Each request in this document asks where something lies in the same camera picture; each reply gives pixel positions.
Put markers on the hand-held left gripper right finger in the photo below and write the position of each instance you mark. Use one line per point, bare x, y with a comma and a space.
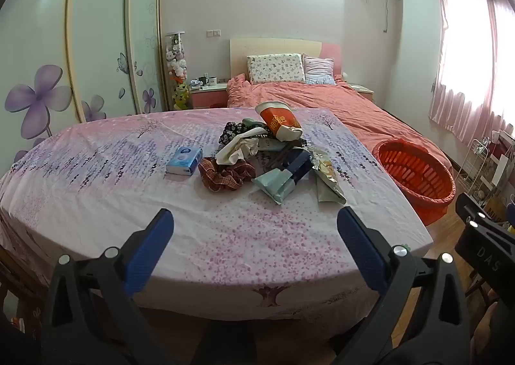
360, 246

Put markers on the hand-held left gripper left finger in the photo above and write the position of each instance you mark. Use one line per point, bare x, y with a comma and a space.
151, 248

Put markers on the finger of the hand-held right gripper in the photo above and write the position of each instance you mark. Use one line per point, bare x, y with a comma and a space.
476, 217

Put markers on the orange plastic basket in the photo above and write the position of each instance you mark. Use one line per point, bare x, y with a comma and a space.
418, 175

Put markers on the foil snack wrapper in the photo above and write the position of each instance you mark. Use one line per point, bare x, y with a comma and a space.
328, 181

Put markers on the pink floral tablecloth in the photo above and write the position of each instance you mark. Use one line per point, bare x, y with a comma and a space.
120, 188

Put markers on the blue tissue pack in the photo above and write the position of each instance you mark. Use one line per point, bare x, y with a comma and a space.
184, 161

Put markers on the red plaid scrunchie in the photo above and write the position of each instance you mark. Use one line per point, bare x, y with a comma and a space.
221, 177

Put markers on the dark blue packet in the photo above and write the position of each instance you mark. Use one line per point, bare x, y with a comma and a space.
298, 165

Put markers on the white cloth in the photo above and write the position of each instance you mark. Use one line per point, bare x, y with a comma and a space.
235, 149

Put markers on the orange pink bed quilt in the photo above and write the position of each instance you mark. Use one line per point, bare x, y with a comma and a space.
342, 107

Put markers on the black floral scrunchie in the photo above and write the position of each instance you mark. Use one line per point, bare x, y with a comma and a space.
231, 131

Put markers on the pink curtain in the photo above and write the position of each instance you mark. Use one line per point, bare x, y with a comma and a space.
462, 67

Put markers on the red paper cup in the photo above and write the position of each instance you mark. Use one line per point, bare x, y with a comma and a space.
279, 117

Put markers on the small beige nightstand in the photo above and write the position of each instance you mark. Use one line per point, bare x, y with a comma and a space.
362, 90

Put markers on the yellow plush toy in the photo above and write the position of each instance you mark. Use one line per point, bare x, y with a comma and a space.
181, 95

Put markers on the pink white nightstand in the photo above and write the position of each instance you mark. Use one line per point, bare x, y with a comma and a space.
209, 97

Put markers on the white mug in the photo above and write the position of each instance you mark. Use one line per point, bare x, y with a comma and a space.
212, 80

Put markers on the pink striped pillow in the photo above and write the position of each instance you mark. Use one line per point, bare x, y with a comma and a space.
320, 71

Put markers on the clear plush toy tube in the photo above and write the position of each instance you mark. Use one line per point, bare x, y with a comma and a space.
176, 59

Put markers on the floral print pillow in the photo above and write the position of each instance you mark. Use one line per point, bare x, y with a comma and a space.
275, 69

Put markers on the beige pink headboard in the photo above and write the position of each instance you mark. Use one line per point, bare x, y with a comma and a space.
273, 46

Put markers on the floral sliding door wardrobe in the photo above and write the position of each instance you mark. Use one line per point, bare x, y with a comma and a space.
100, 26

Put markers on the wall light switch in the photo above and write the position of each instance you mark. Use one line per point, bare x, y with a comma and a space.
214, 32

